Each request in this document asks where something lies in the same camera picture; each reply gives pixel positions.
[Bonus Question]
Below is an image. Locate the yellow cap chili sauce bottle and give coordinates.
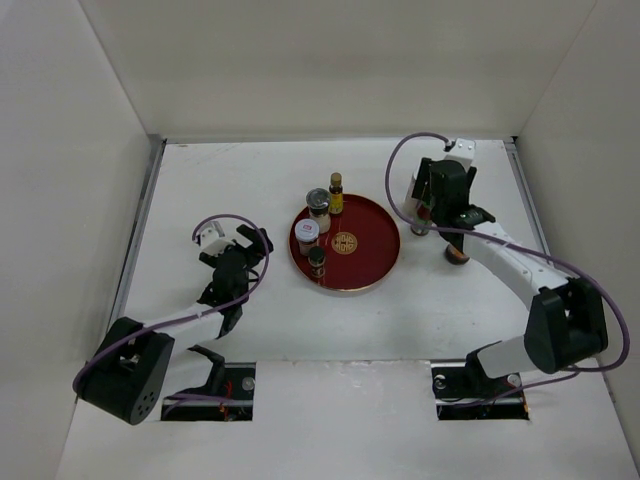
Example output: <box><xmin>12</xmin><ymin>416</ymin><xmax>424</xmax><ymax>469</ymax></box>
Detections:
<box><xmin>411</xmin><ymin>201</ymin><xmax>432</xmax><ymax>236</ymax></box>

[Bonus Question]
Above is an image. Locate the jar with white red lid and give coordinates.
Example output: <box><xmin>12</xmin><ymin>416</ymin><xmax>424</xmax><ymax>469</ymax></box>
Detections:
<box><xmin>294</xmin><ymin>218</ymin><xmax>320</xmax><ymax>257</ymax></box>

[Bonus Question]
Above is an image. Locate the small black cap pepper bottle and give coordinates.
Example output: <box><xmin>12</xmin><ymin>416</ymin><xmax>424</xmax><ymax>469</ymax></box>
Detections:
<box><xmin>308</xmin><ymin>246</ymin><xmax>326</xmax><ymax>278</ymax></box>

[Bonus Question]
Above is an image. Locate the salt grinder black cap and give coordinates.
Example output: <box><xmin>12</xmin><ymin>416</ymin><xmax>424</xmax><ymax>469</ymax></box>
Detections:
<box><xmin>306</xmin><ymin>188</ymin><xmax>331</xmax><ymax>234</ymax></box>

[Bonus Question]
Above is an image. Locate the small yellow label sauce bottle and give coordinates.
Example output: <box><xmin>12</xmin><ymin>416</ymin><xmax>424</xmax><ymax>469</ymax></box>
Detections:
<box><xmin>329</xmin><ymin>172</ymin><xmax>344</xmax><ymax>215</ymax></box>

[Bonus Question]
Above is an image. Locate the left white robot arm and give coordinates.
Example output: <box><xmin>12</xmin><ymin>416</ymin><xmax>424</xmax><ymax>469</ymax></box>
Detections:
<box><xmin>72</xmin><ymin>221</ymin><xmax>274</xmax><ymax>426</ymax></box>

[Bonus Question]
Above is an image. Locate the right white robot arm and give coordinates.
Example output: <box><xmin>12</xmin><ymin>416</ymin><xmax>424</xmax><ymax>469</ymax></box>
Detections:
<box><xmin>413</xmin><ymin>158</ymin><xmax>608</xmax><ymax>396</ymax></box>

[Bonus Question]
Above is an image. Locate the silver lid tall canister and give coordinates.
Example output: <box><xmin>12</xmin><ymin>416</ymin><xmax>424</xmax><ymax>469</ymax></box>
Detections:
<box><xmin>402</xmin><ymin>168</ymin><xmax>419</xmax><ymax>216</ymax></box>

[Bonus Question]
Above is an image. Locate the red lid sauce jar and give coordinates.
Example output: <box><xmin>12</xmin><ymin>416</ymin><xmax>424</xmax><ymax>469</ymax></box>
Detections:
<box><xmin>444</xmin><ymin>243</ymin><xmax>470</xmax><ymax>266</ymax></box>

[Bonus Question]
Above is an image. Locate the red round tray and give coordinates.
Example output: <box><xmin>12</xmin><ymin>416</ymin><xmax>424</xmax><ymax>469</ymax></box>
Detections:
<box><xmin>288</xmin><ymin>194</ymin><xmax>401</xmax><ymax>292</ymax></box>

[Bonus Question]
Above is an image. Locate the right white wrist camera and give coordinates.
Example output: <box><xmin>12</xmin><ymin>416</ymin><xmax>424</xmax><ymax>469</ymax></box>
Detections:
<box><xmin>444</xmin><ymin>138</ymin><xmax>476</xmax><ymax>172</ymax></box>

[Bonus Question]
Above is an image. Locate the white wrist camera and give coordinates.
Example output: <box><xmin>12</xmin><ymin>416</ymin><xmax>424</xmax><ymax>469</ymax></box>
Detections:
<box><xmin>444</xmin><ymin>138</ymin><xmax>476</xmax><ymax>172</ymax></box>
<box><xmin>194</xmin><ymin>220</ymin><xmax>234</xmax><ymax>257</ymax></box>

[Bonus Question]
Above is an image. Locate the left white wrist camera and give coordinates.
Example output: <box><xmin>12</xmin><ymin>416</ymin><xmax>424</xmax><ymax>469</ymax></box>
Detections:
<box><xmin>194</xmin><ymin>220</ymin><xmax>234</xmax><ymax>257</ymax></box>

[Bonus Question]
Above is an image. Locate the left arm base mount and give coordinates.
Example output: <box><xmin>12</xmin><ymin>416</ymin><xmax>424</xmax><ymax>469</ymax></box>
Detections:
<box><xmin>160</xmin><ymin>345</ymin><xmax>257</xmax><ymax>422</ymax></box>

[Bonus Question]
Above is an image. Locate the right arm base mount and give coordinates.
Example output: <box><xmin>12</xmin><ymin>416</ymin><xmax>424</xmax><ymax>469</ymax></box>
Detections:
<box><xmin>430</xmin><ymin>353</ymin><xmax>529</xmax><ymax>421</ymax></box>

